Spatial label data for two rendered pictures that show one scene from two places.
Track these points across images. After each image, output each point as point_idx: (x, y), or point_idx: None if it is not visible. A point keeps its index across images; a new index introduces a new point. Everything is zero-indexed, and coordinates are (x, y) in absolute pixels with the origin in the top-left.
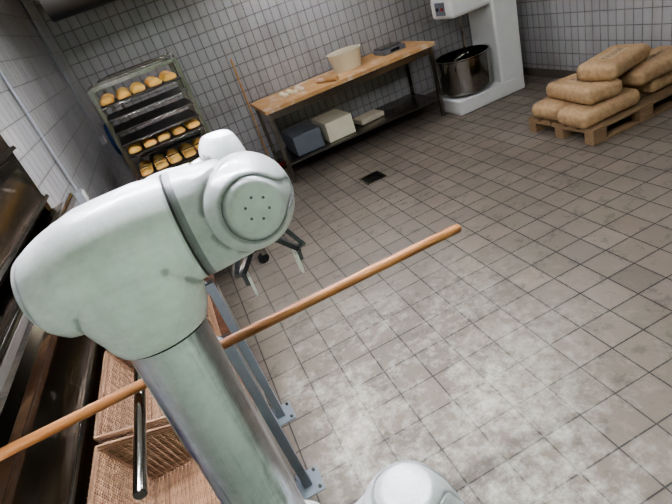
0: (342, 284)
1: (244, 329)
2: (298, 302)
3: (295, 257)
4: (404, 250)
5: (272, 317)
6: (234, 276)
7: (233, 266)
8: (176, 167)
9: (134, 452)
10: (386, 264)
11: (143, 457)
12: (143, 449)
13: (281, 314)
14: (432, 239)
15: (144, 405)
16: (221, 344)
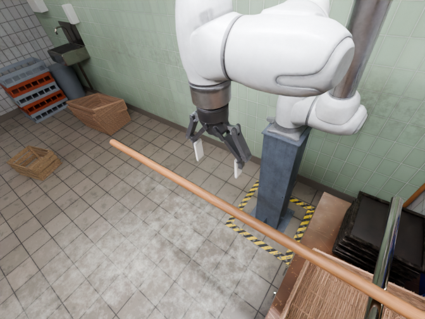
0: (179, 175)
1: (253, 218)
2: (207, 193)
3: (199, 147)
4: (138, 154)
5: (229, 204)
6: (251, 155)
7: (246, 151)
8: (258, 14)
9: (396, 227)
10: (153, 161)
11: (388, 218)
12: (387, 225)
13: (223, 200)
14: (126, 146)
15: (374, 275)
16: (277, 230)
